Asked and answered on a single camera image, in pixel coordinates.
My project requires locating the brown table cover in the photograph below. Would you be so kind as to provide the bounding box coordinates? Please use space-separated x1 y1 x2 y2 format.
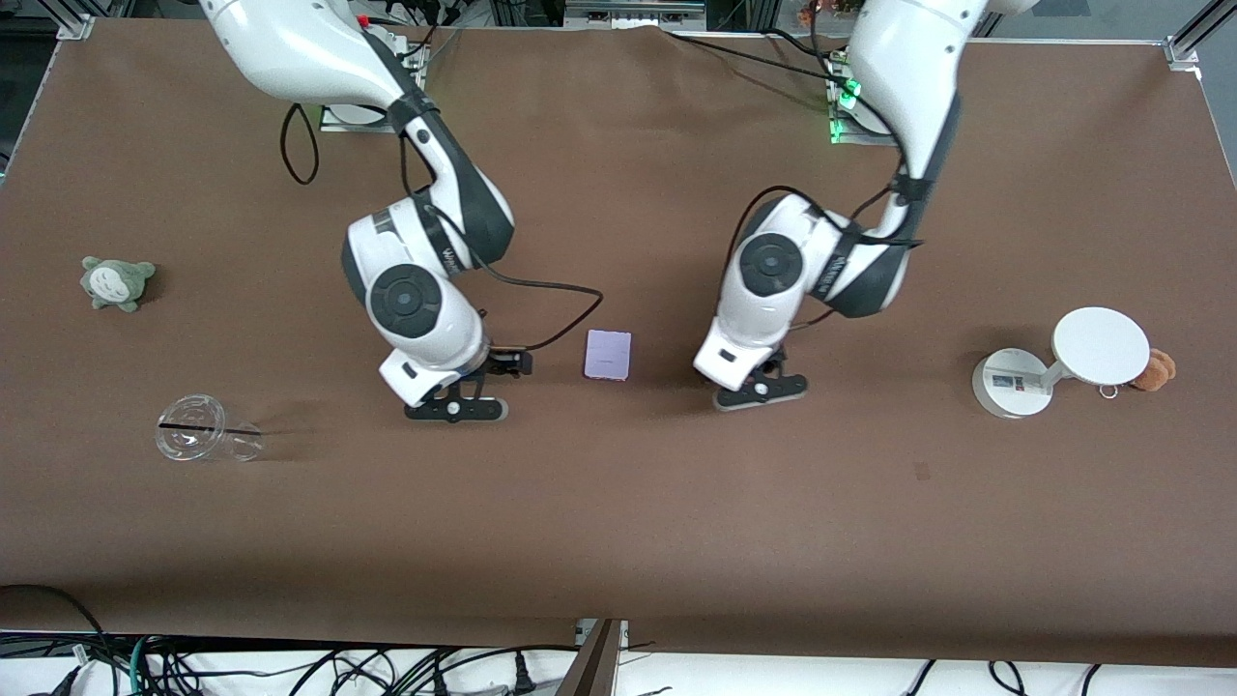
0 19 1237 668

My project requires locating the white round desk lamp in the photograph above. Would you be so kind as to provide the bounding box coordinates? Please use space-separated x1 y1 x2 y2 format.
971 306 1151 419

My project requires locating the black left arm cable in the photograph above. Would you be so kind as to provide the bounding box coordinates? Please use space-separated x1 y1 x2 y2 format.
725 179 929 334

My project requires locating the clear plastic cup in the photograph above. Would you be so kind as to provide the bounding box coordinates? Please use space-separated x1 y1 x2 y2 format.
155 393 264 463

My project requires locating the black cable across table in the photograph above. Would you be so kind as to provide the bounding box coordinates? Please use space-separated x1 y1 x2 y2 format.
662 27 847 78

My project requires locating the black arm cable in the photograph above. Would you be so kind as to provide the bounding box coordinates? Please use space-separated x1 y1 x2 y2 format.
725 179 929 334
280 101 605 354

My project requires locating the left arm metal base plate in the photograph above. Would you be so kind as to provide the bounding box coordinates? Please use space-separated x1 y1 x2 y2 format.
826 53 905 146

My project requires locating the grey-green plush toy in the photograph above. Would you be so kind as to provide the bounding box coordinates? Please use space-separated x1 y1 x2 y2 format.
80 256 157 313

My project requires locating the aluminium frame post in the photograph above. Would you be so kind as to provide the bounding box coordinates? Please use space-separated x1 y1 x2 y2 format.
556 619 631 696

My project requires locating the thick black looped cable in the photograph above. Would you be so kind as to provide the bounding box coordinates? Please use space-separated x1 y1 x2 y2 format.
0 584 109 668

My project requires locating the brown teddy bear keychain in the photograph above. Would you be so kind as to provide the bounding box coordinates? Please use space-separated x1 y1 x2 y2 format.
1129 349 1177 392

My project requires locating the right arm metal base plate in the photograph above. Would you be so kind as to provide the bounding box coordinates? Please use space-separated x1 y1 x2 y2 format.
319 29 431 133

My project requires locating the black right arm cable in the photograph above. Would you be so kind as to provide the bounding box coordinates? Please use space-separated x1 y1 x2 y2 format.
280 101 605 354

